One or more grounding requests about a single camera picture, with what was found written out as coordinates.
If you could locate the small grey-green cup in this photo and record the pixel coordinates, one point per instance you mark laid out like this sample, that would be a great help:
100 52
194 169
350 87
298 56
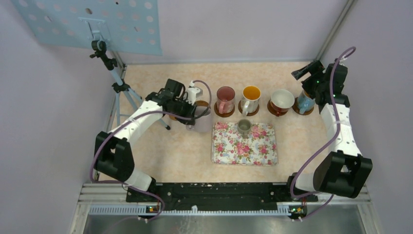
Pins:
244 127

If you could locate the brown coaster one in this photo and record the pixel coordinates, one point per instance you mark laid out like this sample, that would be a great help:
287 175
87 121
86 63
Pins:
203 104

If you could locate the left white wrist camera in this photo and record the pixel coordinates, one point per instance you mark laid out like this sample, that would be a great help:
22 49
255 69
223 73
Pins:
193 92

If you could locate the floral tray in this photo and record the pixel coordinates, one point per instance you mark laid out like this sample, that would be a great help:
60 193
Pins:
230 148

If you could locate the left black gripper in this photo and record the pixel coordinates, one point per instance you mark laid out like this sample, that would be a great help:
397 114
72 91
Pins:
191 109

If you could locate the blue tripod stand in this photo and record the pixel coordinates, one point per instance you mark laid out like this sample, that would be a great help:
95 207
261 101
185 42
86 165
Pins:
120 86

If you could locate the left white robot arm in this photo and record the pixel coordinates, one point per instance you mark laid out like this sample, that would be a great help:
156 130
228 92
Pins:
113 150

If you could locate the brown coaster two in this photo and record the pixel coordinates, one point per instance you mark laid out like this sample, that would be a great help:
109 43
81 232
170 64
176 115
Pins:
216 110

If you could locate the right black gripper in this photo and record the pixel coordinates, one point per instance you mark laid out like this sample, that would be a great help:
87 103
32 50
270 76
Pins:
315 68

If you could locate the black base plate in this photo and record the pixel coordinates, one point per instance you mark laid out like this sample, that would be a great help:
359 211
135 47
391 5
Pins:
254 196

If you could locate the brown coaster six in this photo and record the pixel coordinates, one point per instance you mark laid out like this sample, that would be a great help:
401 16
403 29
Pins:
297 110

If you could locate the white cup red handle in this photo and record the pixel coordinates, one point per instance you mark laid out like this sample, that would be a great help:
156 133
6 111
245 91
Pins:
282 98

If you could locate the pink mug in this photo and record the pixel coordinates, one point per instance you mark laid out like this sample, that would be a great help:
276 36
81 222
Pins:
225 99

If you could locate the blue perforated board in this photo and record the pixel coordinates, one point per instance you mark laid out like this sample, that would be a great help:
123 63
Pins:
129 26

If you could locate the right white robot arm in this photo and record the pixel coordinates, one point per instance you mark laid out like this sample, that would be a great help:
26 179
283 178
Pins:
344 171

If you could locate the aluminium frame rail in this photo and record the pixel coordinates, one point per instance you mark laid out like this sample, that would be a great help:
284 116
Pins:
110 199

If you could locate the glass mug orange inside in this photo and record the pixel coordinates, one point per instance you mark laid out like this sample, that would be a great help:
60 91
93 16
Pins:
249 104

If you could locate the lilac mug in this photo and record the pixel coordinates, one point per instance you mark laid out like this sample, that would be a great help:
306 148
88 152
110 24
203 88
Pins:
202 124

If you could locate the blue mug yellow inside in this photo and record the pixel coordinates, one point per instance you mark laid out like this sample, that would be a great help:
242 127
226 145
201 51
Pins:
305 102

